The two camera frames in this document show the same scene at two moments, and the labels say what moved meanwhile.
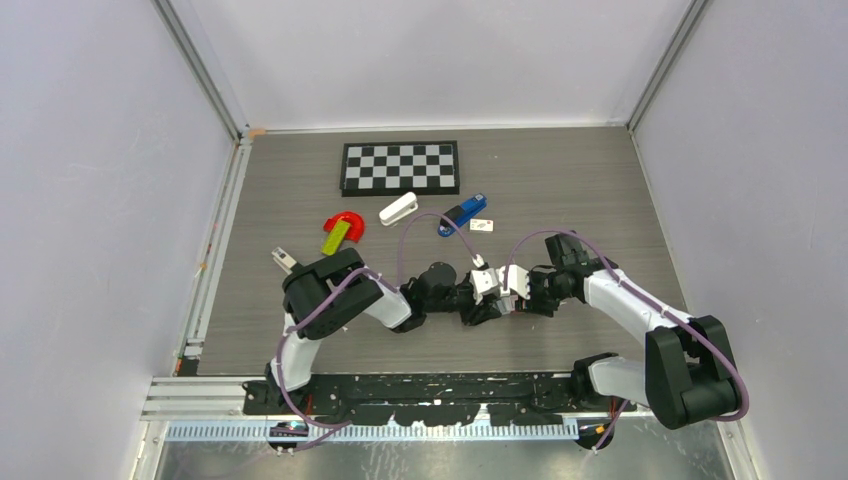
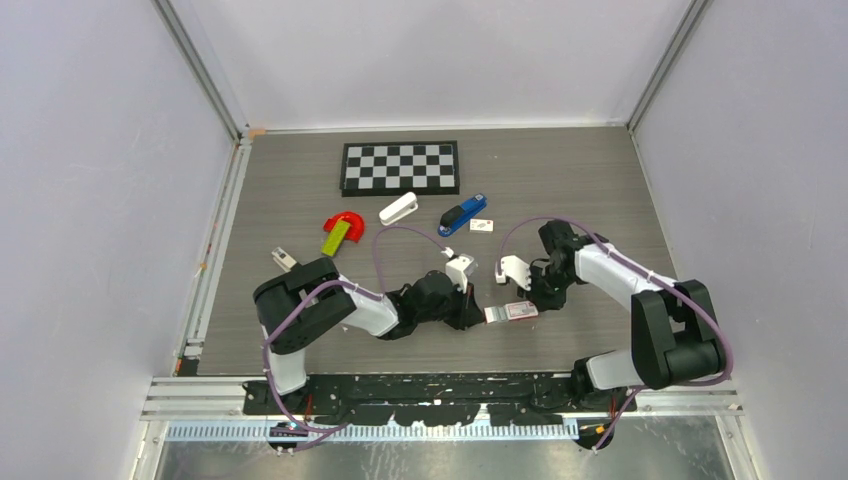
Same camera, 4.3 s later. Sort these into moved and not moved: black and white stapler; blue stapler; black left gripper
Moved: black left gripper
Not moved: black and white stapler; blue stapler
